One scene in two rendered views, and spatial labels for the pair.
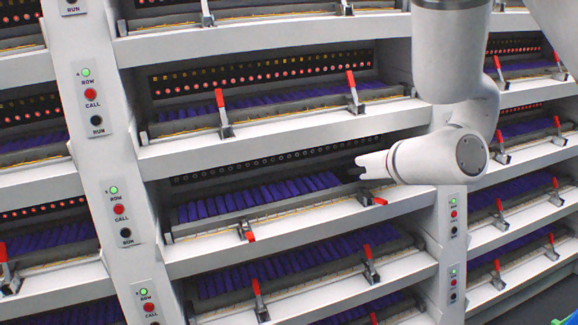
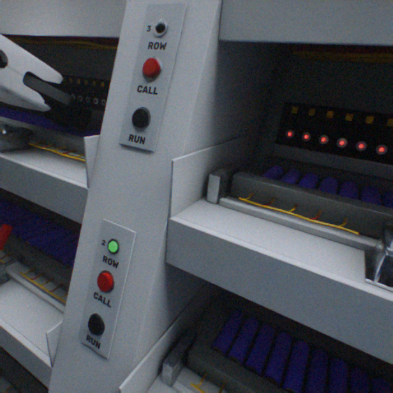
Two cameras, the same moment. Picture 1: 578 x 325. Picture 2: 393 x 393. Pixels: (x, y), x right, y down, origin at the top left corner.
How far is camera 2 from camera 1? 0.84 m
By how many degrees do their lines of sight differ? 41
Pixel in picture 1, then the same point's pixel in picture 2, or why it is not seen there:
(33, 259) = not seen: outside the picture
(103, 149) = not seen: outside the picture
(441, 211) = (84, 249)
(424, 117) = (114, 14)
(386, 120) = (48, 7)
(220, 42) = not seen: outside the picture
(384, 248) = (51, 268)
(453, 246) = (88, 367)
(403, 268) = (20, 314)
